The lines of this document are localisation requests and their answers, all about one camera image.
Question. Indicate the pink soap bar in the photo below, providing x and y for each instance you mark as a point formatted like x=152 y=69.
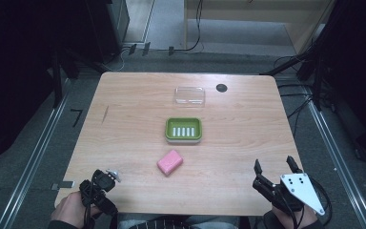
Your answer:
x=170 y=162

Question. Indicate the metal floor rail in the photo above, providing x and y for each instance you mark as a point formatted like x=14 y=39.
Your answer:
x=33 y=159
x=340 y=162

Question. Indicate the small metal bracket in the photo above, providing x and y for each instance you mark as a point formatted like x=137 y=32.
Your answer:
x=64 y=184

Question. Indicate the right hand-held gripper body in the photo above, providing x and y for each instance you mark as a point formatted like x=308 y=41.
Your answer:
x=300 y=187

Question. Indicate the dark round table grommet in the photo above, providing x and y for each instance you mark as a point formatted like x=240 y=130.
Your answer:
x=221 y=88

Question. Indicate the wooden furniture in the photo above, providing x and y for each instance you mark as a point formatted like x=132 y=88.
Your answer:
x=301 y=31

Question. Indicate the clear plastic lid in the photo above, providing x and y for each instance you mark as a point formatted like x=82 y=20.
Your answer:
x=189 y=96

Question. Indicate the person's striped clothing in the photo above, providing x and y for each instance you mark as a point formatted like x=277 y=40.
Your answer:
x=178 y=222

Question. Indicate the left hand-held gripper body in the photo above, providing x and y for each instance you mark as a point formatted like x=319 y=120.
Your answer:
x=99 y=191

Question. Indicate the green soap dish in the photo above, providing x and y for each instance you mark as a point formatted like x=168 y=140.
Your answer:
x=169 y=124

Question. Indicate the person's left hand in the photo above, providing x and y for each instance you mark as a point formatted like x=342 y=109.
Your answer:
x=68 y=208

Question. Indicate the person's right hand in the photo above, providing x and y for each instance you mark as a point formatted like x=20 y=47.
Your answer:
x=298 y=219

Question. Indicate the black cabinet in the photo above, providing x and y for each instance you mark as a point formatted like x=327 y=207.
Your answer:
x=108 y=25

